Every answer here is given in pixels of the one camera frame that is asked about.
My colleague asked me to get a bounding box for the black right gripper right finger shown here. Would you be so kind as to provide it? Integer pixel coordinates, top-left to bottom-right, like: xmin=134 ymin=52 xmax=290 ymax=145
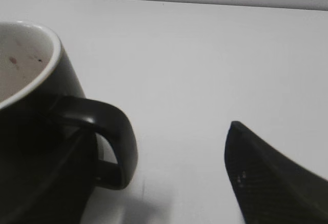
xmin=224 ymin=121 xmax=327 ymax=223

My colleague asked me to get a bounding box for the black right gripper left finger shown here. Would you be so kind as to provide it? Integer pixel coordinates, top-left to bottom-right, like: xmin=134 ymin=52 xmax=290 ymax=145
xmin=5 ymin=129 xmax=98 ymax=223

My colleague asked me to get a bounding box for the black mug white interior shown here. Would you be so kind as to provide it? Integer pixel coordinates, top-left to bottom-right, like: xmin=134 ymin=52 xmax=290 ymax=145
xmin=1 ymin=21 xmax=138 ymax=223

